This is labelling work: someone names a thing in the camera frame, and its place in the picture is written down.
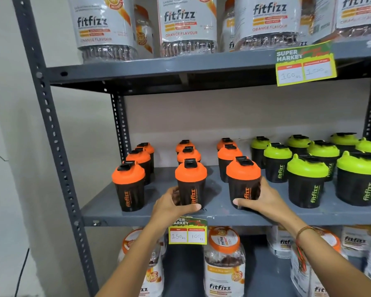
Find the person's right hand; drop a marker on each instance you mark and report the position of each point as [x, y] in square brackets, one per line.
[269, 204]

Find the person's left hand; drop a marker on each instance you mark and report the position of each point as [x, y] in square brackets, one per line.
[165, 210]

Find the person's left thumb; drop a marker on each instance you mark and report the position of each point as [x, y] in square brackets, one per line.
[190, 209]

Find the person's right thumb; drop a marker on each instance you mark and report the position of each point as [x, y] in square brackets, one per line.
[245, 204]

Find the orange-lid black shaker bottle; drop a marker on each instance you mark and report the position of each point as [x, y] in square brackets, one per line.
[243, 179]
[191, 182]

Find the person's left forearm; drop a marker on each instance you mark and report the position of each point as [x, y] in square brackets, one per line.
[133, 262]

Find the person's right forearm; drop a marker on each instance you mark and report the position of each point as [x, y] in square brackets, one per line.
[334, 262]

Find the yellow green price tag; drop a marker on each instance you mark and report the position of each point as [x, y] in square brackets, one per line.
[188, 235]
[306, 64]

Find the group of green-lid black shakers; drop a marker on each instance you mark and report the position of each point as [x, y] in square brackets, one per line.
[306, 188]

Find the group of orange-lid shakers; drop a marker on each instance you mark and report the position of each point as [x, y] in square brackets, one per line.
[129, 188]

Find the row of white-label powder jars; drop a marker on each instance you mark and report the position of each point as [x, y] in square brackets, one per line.
[185, 21]
[224, 275]

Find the grey metal shelving rack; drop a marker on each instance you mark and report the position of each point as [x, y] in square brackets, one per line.
[142, 71]

